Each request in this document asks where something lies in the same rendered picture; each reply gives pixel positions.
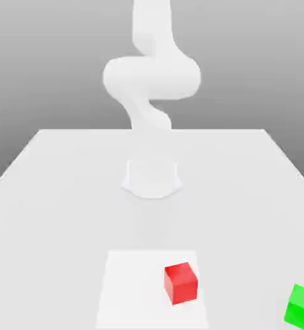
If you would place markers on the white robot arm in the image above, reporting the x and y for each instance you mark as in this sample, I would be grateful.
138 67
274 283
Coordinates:
152 77

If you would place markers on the small red cube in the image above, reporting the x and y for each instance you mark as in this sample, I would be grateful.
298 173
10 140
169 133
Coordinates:
180 283

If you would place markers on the small green cube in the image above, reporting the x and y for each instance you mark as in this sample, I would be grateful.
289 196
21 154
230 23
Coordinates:
301 308

